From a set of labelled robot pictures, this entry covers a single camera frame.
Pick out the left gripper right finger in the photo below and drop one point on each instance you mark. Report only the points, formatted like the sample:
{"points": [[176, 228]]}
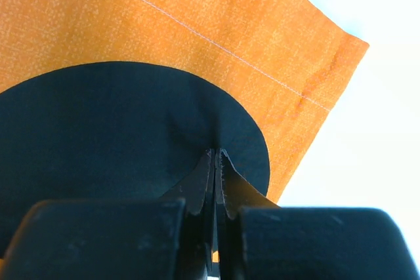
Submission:
{"points": [[233, 193]]}

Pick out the orange Mickey Mouse placemat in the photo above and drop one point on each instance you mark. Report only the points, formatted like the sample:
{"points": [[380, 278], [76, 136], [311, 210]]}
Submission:
{"points": [[285, 61]]}

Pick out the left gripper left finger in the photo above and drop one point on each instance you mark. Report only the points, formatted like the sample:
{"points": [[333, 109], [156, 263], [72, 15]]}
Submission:
{"points": [[194, 258]]}

